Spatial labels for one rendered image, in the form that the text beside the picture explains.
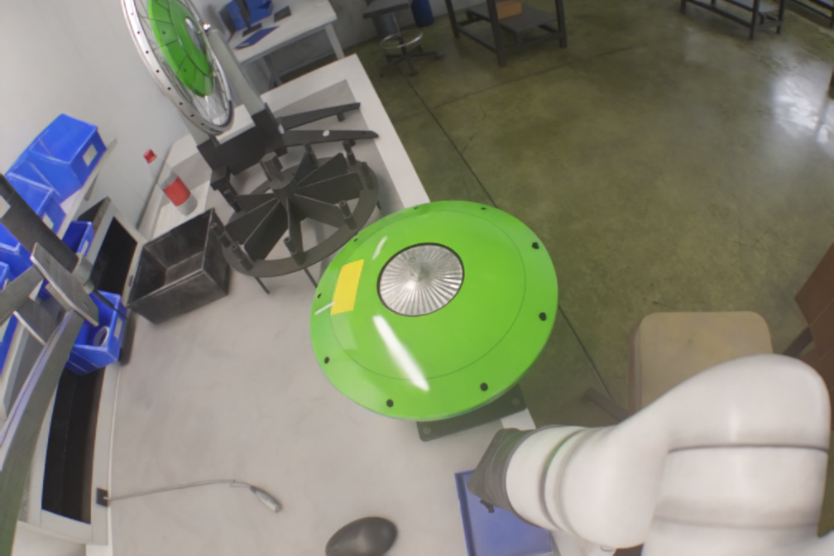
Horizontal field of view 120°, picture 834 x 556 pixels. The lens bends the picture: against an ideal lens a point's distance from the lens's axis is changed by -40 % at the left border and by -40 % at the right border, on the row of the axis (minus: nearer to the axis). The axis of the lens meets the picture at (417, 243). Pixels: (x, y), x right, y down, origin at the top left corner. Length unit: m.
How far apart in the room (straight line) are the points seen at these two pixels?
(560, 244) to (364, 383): 1.54
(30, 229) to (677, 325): 1.13
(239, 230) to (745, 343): 1.14
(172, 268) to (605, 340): 1.49
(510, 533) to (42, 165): 1.17
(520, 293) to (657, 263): 1.47
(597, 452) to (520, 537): 0.33
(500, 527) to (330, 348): 0.31
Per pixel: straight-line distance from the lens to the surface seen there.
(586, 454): 0.22
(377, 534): 0.53
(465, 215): 0.52
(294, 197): 0.80
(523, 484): 0.27
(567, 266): 1.80
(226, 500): 0.70
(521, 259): 0.47
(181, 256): 1.09
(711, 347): 0.99
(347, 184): 0.79
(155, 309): 0.96
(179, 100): 0.84
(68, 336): 0.35
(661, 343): 0.95
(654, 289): 1.79
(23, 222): 0.49
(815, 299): 1.01
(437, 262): 0.46
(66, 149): 1.30
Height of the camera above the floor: 1.45
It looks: 46 degrees down
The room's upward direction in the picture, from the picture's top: 22 degrees counter-clockwise
